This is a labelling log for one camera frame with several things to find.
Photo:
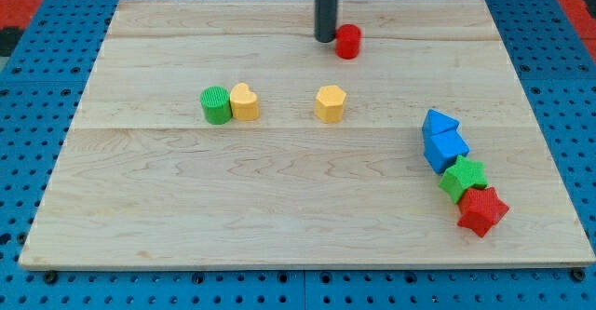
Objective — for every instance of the yellow hexagon block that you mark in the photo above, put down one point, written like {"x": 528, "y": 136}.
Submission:
{"x": 330, "y": 104}

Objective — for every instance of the yellow heart block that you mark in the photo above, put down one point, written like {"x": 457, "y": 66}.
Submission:
{"x": 244, "y": 103}

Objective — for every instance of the light wooden board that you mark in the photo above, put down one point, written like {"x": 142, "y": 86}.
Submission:
{"x": 144, "y": 182}

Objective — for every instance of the blue cube block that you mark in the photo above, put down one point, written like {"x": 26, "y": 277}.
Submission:
{"x": 441, "y": 150}

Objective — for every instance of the red star block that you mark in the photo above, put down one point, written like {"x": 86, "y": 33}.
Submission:
{"x": 481, "y": 209}

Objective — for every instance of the green cylinder block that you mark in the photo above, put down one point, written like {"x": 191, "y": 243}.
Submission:
{"x": 215, "y": 102}

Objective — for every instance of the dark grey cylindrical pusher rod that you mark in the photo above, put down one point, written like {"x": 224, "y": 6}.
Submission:
{"x": 325, "y": 18}

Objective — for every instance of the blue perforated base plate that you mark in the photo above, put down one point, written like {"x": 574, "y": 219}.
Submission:
{"x": 45, "y": 77}

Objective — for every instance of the blue triangle block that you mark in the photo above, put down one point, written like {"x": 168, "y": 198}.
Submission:
{"x": 436, "y": 123}

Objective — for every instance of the green star block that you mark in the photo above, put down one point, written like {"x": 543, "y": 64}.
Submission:
{"x": 462, "y": 175}

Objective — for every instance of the red cylinder block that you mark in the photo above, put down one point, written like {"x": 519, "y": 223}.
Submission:
{"x": 348, "y": 38}

